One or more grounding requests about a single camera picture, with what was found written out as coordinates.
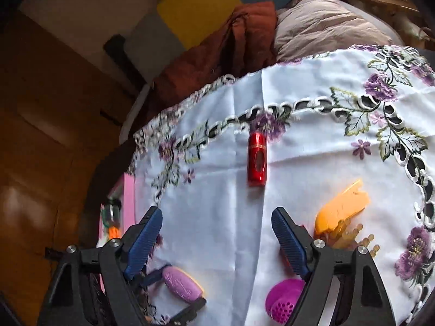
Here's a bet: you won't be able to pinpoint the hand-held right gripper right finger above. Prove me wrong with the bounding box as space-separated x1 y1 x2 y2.
271 207 398 326

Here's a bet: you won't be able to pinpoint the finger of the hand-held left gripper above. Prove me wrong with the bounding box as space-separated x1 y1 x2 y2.
168 297 207 323
138 264 172 287

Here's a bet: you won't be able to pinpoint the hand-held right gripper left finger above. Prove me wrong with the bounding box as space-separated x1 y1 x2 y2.
37 206 163 326

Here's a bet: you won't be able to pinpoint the purple plastic piece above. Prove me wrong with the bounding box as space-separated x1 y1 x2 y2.
162 267 204 304

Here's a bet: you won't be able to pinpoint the clear jar black lid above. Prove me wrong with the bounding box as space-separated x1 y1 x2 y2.
102 199 122 226

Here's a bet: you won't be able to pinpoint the magenta perforated plastic piece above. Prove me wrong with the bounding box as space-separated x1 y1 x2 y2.
266 278 306 321

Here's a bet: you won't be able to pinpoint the wooden massage comb amber pegs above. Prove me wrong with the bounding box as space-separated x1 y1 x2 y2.
326 221 381 259

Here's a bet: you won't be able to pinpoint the yellow orange plastic piece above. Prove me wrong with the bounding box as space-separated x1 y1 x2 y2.
314 180 369 238

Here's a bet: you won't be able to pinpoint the red metal cylinder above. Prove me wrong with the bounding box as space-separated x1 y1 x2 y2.
247 131 269 187

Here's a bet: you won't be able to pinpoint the embroidered floral white tablecloth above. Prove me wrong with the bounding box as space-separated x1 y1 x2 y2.
131 44 435 326

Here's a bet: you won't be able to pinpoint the white armrest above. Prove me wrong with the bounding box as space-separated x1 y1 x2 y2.
119 83 152 136

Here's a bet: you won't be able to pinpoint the wooden wardrobe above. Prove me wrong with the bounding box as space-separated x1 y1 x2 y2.
0 10 136 313

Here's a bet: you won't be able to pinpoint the rust quilted jacket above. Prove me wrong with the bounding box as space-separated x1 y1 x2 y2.
136 2 277 119

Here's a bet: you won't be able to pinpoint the pale pink duvet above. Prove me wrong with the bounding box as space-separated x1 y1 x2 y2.
274 0 405 65

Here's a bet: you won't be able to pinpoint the wooden shelf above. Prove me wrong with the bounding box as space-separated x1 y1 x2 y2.
326 0 435 46

